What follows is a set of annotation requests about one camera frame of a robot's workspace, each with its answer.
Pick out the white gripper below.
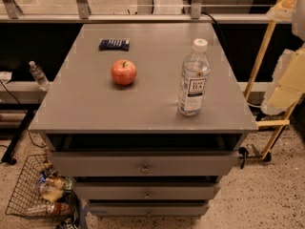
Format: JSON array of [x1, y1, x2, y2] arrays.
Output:
[[260, 0, 305, 115]]

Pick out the clear plastic water bottle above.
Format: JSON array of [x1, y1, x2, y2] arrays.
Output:
[[178, 38, 211, 115]]

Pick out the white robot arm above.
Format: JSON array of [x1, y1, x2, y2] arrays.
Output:
[[260, 0, 305, 115]]

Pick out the small bottle on ledge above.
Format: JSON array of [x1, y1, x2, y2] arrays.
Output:
[[29, 61, 50, 92]]

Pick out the bottle in basket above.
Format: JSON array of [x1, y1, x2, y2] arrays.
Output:
[[26, 202, 71, 216]]

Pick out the red apple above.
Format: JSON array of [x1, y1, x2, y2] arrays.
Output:
[[111, 59, 137, 86]]

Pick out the dark blue snack bag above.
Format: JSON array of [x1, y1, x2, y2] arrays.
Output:
[[98, 39, 130, 52]]

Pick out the grey drawer cabinet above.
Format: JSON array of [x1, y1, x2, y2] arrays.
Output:
[[30, 23, 256, 217]]

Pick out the snack bags in basket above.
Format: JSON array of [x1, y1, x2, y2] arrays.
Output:
[[36, 162, 72, 202]]

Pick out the wire basket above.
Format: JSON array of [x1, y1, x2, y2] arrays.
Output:
[[4, 153, 77, 221]]

